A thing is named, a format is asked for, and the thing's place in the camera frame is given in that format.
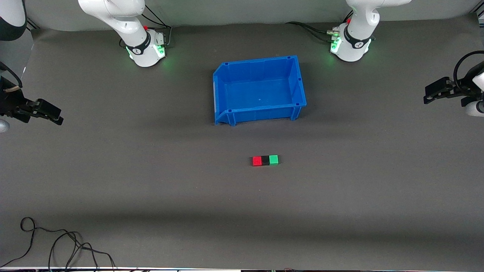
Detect blue plastic storage bin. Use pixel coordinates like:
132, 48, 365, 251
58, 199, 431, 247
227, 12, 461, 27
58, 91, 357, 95
213, 55, 307, 126

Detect dark grey table mat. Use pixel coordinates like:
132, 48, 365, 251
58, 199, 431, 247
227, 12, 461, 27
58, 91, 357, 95
0, 13, 484, 269

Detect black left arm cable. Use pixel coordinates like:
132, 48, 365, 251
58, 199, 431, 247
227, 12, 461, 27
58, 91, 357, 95
453, 51, 484, 91

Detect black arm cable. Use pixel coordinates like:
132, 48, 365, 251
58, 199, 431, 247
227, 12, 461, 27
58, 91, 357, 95
453, 51, 484, 91
0, 62, 23, 90

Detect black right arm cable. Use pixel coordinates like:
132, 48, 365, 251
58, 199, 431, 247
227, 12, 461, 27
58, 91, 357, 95
0, 62, 23, 90

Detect loose thin black cable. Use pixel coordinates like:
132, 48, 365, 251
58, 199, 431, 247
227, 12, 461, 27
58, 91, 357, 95
0, 216, 116, 272

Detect black right base cables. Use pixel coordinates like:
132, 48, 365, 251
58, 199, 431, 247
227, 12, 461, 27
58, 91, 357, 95
143, 4, 173, 48

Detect black base cables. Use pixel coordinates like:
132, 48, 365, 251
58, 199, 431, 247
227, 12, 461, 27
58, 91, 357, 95
143, 4, 173, 48
285, 22, 339, 42

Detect black left base cables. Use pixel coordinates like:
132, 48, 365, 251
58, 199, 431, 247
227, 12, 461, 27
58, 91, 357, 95
285, 22, 339, 42

